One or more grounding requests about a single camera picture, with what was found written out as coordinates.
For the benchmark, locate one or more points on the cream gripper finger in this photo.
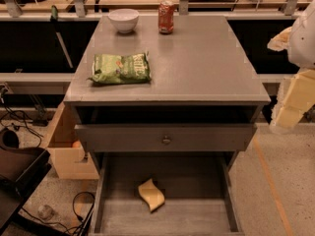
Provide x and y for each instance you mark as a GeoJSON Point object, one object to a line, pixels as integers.
{"type": "Point", "coordinates": [295, 97]}

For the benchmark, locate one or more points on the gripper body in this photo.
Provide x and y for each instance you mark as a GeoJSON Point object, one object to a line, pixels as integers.
{"type": "Point", "coordinates": [303, 44]}

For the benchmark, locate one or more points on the yellow sponge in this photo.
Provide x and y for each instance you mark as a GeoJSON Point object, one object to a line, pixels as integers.
{"type": "Point", "coordinates": [151, 194]}

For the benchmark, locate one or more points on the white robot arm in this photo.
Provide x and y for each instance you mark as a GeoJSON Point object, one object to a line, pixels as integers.
{"type": "Point", "coordinates": [301, 51]}

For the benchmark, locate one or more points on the grey open middle drawer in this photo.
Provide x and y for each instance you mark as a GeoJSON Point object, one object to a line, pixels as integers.
{"type": "Point", "coordinates": [196, 188]}

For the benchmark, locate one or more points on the round brass drawer knob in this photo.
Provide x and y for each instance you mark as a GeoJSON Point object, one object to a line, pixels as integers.
{"type": "Point", "coordinates": [166, 140]}

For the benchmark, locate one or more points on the grey top drawer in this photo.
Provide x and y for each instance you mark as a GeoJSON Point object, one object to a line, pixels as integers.
{"type": "Point", "coordinates": [191, 128]}

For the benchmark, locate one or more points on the grey wooden cabinet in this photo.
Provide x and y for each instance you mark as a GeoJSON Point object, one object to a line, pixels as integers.
{"type": "Point", "coordinates": [200, 63]}

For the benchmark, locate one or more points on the orange soda can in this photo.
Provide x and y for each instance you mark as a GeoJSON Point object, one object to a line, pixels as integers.
{"type": "Point", "coordinates": [165, 17]}

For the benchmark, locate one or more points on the green chips bag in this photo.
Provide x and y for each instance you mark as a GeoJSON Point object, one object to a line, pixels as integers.
{"type": "Point", "coordinates": [108, 69]}

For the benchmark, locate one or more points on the white ceramic bowl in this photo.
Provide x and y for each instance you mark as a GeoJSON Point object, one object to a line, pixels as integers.
{"type": "Point", "coordinates": [124, 20]}

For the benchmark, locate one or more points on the orange ball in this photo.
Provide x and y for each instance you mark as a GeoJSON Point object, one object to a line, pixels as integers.
{"type": "Point", "coordinates": [76, 144]}

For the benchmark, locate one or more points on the light wooden box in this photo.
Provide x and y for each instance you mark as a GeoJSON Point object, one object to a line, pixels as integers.
{"type": "Point", "coordinates": [69, 162]}

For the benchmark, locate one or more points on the black tray bin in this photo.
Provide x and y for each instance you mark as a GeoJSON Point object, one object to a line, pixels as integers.
{"type": "Point", "coordinates": [19, 165]}

